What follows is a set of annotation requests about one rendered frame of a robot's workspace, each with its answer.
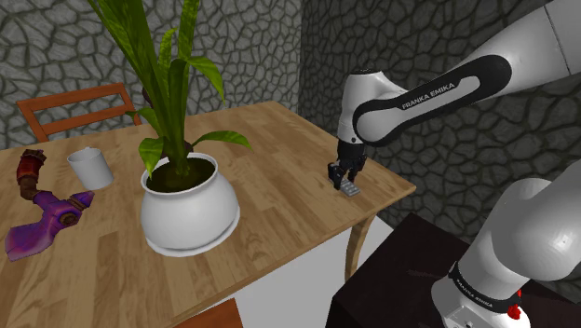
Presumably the grey remote control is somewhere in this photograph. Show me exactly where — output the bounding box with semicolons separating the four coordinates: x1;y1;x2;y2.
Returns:
340;177;362;198

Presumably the wooden table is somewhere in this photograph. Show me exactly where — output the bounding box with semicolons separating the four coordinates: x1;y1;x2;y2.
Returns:
0;100;417;328

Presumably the white cup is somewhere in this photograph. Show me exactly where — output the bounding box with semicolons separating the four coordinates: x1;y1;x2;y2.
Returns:
66;146;115;191

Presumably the dark robot stand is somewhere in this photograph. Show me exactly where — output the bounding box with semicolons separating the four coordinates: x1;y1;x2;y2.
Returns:
324;212;581;328

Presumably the green plant in white pot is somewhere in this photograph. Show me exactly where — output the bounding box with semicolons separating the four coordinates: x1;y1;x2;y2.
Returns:
88;0;254;258

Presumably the purple and red toy gun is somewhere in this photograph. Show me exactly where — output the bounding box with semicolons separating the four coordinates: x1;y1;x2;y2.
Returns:
4;148;97;263

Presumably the orange-brown wooden chair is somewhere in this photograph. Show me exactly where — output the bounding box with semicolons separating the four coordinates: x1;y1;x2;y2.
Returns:
174;297;245;328
16;82;142;144

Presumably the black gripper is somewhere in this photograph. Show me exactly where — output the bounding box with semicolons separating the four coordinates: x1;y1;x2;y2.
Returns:
327;138;368;191

